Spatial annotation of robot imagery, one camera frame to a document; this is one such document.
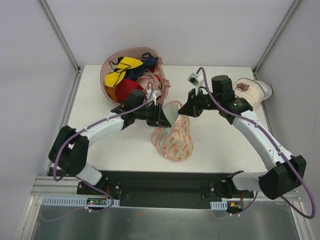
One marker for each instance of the pink satin bra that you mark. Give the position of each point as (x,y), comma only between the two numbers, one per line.
(149,80)

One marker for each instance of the right white cable duct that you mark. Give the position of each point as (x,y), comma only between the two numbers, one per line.
(224,205)

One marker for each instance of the right aluminium frame post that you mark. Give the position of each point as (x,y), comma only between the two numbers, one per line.
(277,34)

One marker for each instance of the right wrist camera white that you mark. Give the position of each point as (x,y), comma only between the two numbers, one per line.
(197,80)

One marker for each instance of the navy blue bra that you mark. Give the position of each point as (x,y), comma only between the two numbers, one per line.
(148,60)

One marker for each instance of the yellow bra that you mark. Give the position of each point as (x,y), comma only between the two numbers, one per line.
(119,70)

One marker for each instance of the left aluminium frame post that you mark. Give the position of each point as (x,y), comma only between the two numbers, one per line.
(59,34)

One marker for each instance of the red bra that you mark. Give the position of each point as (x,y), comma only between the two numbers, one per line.
(124,88)

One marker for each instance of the aluminium frame post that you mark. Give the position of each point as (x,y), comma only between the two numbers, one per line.
(277,34)
(59,34)

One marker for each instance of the white cable duct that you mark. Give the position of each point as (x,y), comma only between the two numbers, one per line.
(68,201)
(224,205)

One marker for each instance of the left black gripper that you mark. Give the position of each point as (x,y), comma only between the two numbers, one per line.
(157,115)

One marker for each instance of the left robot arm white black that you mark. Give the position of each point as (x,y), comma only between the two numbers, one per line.
(70,149)

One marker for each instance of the left white cable duct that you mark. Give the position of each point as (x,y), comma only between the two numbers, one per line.
(68,201)

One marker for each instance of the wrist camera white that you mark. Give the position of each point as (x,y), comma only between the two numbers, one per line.
(155,96)
(197,80)

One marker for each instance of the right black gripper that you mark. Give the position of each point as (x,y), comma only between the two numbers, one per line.
(195,104)

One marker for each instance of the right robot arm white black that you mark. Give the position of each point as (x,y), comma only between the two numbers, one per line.
(284,171)

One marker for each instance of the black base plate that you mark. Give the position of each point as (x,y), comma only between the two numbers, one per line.
(181,190)

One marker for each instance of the white bra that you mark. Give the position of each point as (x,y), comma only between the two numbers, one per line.
(171,111)

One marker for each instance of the pink plastic basket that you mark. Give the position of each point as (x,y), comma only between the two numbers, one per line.
(109,93)

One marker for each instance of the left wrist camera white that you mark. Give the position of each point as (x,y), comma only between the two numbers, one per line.
(155,96)

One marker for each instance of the floral mesh laundry bag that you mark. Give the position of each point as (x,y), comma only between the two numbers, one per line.
(175,143)

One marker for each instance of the cream bear laundry bag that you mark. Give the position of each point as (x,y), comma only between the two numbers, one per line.
(250,90)

